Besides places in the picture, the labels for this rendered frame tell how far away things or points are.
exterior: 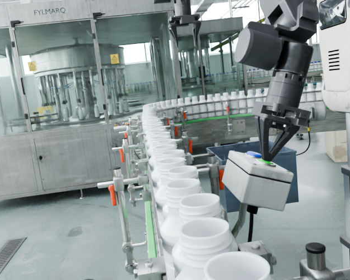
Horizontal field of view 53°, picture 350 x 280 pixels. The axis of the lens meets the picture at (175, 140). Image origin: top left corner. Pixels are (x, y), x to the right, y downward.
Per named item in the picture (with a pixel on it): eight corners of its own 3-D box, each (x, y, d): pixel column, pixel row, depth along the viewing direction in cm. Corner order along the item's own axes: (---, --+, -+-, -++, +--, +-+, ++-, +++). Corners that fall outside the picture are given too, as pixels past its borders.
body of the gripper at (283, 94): (272, 114, 56) (284, 68, 55) (251, 110, 66) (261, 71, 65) (309, 123, 56) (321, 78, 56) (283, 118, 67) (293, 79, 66)
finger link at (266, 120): (253, 159, 59) (267, 105, 58) (240, 151, 66) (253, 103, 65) (290, 167, 60) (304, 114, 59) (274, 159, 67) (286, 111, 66)
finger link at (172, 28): (170, 49, 124) (167, 21, 123) (190, 47, 125) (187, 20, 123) (172, 46, 117) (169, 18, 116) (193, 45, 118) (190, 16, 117)
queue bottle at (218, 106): (224, 114, 264) (222, 93, 262) (221, 115, 259) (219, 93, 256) (217, 115, 267) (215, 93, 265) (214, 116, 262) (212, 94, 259)
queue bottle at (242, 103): (244, 112, 264) (243, 90, 261) (249, 112, 259) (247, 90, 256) (238, 113, 262) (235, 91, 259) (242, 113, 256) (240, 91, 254)
